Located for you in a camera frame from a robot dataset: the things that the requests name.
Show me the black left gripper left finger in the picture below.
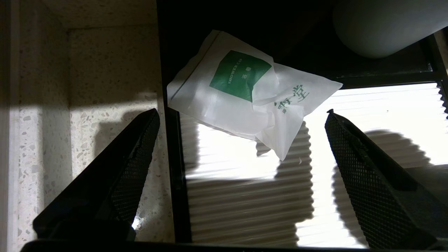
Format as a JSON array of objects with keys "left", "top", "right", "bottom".
[{"left": 33, "top": 108, "right": 161, "bottom": 242}]

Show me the white ribbed tray insert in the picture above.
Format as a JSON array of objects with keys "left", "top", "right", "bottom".
[{"left": 180, "top": 82, "right": 448, "bottom": 249}]

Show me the small green-label sachet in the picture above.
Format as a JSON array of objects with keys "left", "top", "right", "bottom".
[{"left": 167, "top": 30, "right": 343, "bottom": 161}]

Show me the black amenity box body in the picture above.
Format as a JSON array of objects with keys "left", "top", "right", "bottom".
[{"left": 156, "top": 0, "right": 448, "bottom": 244}]

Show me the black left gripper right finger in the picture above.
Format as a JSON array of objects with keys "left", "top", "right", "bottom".
[{"left": 324, "top": 109, "right": 448, "bottom": 250}]

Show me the grey cup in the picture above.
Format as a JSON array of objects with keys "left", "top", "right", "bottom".
[{"left": 332, "top": 0, "right": 448, "bottom": 58}]

